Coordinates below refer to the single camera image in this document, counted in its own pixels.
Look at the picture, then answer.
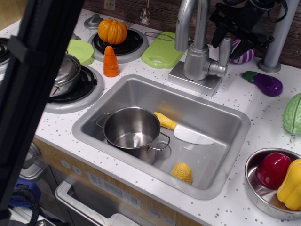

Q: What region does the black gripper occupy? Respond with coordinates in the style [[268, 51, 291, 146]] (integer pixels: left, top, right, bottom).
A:
[[210, 2, 275, 59]]

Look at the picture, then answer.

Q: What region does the silver faucet lever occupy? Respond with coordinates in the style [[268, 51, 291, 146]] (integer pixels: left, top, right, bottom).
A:
[[203, 37, 232, 78]]

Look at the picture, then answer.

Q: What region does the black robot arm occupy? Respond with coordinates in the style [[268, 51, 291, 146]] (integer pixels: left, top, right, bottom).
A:
[[210, 0, 288, 59]]

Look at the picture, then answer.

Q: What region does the purple striped toy onion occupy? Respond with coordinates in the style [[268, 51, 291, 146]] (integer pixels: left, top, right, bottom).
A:
[[229, 39, 255, 64]]

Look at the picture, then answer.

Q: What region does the silver support pole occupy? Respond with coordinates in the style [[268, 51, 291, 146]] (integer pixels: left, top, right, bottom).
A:
[[258, 0, 299, 73]]

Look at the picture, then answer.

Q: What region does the silver toy faucet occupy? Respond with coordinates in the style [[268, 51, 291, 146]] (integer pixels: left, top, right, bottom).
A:
[[168, 0, 222, 97]]

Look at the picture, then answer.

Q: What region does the purple toy eggplant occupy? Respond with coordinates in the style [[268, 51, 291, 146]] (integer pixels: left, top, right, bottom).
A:
[[242, 71, 283, 97]]

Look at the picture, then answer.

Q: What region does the green toy cutting board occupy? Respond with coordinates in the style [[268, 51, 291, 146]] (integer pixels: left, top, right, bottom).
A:
[[141, 32, 184, 69]]

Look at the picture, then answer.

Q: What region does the hanging glass ornament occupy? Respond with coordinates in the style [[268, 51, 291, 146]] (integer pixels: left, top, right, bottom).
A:
[[140, 0, 151, 26]]

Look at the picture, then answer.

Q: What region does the green toy cabbage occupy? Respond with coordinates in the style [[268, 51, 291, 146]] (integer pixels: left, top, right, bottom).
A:
[[282, 93, 301, 134]]

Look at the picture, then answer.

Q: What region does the back stove burner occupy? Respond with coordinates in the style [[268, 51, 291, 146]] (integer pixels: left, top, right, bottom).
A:
[[88, 28, 149, 64]]

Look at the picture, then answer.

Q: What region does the silver sink basin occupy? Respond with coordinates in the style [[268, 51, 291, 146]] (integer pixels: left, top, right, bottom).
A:
[[72, 74, 251, 200]]

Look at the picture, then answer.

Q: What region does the orange toy pumpkin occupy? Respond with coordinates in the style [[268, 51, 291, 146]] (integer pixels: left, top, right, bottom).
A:
[[98, 18, 127, 45]]

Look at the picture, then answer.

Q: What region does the orange toy carrot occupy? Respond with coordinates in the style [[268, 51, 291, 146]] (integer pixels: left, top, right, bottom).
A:
[[103, 46, 120, 77]]

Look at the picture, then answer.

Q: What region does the steel pot in sink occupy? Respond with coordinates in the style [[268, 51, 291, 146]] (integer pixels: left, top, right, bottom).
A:
[[95, 107, 170, 164]]

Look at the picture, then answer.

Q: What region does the red toy pepper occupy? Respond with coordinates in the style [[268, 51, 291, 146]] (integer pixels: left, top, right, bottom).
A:
[[256, 152, 292, 189]]

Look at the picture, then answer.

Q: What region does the yellow toy corn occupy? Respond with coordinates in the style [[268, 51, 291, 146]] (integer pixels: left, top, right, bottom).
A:
[[171, 162, 193, 184]]

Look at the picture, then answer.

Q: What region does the silver stove knob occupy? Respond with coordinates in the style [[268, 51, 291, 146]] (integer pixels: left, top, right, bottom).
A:
[[84, 14, 103, 30]]

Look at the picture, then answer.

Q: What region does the green toy plate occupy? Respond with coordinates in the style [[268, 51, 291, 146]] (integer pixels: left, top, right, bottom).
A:
[[66, 39, 94, 65]]

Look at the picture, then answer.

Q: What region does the steel bowl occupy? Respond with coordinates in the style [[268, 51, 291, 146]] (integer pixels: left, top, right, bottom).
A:
[[244, 148, 301, 220]]

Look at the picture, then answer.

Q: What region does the front stove burner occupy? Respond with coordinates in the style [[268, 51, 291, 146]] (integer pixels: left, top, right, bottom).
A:
[[44, 66, 104, 114]]

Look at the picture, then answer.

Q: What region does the yellow toy pepper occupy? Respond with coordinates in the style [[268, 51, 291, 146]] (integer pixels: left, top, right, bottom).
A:
[[277, 159, 301, 211]]

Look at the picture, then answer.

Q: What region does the lidded steel pot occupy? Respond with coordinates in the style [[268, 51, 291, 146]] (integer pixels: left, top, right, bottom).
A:
[[49, 54, 81, 97]]

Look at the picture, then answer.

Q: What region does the toy oven door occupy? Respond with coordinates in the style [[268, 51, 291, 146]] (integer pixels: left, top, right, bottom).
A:
[[55, 181, 153, 226]]

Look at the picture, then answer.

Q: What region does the silver front knob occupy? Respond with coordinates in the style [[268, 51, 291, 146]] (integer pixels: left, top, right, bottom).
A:
[[23, 142, 41, 169]]

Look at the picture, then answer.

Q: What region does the blue clamp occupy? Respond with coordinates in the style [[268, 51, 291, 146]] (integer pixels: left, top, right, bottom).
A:
[[10, 178, 41, 207]]

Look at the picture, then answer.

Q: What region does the wire whisk utensil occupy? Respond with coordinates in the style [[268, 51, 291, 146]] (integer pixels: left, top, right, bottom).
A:
[[144, 32, 175, 42]]

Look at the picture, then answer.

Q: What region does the yellow handled toy knife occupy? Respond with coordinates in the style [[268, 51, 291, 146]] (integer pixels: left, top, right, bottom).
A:
[[154, 112, 214, 145]]

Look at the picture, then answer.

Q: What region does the black foreground strap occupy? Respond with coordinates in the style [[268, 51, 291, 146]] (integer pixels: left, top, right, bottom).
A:
[[0, 0, 87, 226]]

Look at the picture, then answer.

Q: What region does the black braided cable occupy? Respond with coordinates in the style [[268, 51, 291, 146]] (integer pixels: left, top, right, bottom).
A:
[[9, 188, 40, 226]]

